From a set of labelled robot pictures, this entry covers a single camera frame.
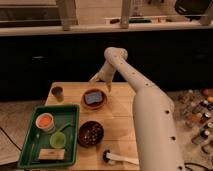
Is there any white handled black brush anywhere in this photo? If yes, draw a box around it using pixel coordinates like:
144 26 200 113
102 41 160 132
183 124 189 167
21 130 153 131
103 150 139 165

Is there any dark brown speckled bowl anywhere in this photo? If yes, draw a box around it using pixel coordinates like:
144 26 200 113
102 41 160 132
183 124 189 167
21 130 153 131
78 121 104 148

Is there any spice bottle black cap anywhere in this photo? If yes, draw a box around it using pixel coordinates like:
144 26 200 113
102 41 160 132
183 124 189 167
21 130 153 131
192 130 210 145

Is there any spice bottle orange content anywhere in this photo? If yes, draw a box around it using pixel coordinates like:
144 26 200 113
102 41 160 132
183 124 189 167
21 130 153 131
185 112 211 128

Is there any green measuring scoop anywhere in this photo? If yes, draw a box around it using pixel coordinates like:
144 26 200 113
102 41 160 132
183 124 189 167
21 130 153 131
49 123 73 149

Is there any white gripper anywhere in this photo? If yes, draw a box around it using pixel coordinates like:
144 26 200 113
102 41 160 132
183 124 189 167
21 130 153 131
89 61 116 92

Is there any black cable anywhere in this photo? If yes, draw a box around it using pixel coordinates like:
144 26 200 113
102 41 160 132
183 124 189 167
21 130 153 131
184 162 213 171
0 126 23 168

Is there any black cable right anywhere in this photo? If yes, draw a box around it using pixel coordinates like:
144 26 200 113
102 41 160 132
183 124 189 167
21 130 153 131
184 162 213 171

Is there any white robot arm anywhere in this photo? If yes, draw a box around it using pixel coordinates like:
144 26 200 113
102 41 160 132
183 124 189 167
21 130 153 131
90 47 185 171

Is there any tan wooden block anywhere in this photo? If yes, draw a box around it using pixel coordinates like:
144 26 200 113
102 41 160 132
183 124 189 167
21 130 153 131
38 149 65 160

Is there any white cup orange inside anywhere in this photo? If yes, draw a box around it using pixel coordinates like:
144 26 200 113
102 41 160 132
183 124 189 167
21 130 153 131
35 113 55 133

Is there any blue sponge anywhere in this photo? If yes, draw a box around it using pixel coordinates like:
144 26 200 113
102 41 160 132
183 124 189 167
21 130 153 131
85 91 103 104

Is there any small dark cup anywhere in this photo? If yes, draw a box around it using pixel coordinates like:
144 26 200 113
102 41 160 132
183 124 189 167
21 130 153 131
51 86 64 102

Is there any wooden post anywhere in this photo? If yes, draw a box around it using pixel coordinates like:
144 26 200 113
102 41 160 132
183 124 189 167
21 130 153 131
55 0 78 31
120 0 131 29

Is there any black cable left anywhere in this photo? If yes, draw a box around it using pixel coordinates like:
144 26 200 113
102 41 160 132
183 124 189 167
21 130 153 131
0 126 23 168

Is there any wooden post left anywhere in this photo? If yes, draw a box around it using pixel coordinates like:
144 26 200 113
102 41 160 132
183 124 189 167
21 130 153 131
55 0 78 31

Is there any wooden post middle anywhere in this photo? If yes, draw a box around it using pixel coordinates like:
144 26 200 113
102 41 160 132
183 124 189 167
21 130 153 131
120 0 131 29

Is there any green plastic tray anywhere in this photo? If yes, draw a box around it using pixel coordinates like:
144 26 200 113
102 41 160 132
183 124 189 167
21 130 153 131
18 104 80 169

